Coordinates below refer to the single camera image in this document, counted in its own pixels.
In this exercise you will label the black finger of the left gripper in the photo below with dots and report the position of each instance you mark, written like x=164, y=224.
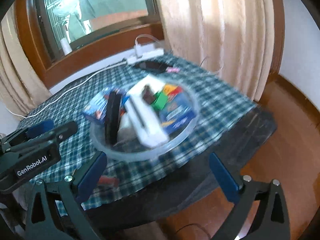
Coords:
x=65, y=131

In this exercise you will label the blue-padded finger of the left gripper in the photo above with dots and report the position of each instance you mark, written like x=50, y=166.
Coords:
x=31, y=132

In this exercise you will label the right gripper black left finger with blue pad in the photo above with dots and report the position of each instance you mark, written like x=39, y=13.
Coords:
x=43, y=218

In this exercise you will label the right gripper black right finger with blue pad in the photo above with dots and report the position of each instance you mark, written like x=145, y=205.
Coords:
x=271, y=220

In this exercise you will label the blue printed card pack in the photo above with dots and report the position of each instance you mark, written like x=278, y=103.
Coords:
x=95, y=109

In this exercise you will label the black rectangular case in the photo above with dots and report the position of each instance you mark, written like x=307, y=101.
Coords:
x=112, y=119

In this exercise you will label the large white sponge block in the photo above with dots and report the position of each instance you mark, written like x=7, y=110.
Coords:
x=155, y=85

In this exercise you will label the white sponge with black stripe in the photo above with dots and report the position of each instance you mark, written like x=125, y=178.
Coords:
x=145, y=122

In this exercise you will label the brown perfume bottle gold cap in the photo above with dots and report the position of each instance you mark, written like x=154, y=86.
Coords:
x=148, y=95

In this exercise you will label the green toy brick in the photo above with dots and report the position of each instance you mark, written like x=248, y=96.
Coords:
x=160, y=101

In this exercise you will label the yellow toy brick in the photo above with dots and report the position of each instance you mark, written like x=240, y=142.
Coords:
x=169, y=89

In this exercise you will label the red blue card box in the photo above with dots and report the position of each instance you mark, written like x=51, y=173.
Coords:
x=177, y=112

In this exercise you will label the beige curtain left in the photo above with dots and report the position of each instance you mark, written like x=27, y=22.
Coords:
x=21, y=88

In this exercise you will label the beige curtain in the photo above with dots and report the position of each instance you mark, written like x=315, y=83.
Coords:
x=234, y=38
x=21, y=88

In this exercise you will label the clear plastic bowl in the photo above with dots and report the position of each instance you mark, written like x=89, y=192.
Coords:
x=133, y=151

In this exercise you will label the white cup on sill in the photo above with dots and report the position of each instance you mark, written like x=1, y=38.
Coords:
x=65, y=46

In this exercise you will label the white charger plug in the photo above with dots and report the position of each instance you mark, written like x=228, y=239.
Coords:
x=138, y=50

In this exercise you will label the black smartphone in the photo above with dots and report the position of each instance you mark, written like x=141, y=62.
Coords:
x=153, y=66

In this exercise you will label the white power strip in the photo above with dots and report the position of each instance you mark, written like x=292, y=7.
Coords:
x=145, y=56

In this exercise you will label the blue plaid tablecloth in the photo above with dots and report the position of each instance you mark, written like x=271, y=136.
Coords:
x=221, y=107

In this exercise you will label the beige curtain right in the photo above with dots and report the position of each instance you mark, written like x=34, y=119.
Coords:
x=234, y=38

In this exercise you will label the wooden window frame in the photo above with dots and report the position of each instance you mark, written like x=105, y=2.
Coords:
x=51, y=73

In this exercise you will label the pink cable protector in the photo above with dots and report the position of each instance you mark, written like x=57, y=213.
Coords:
x=172, y=70

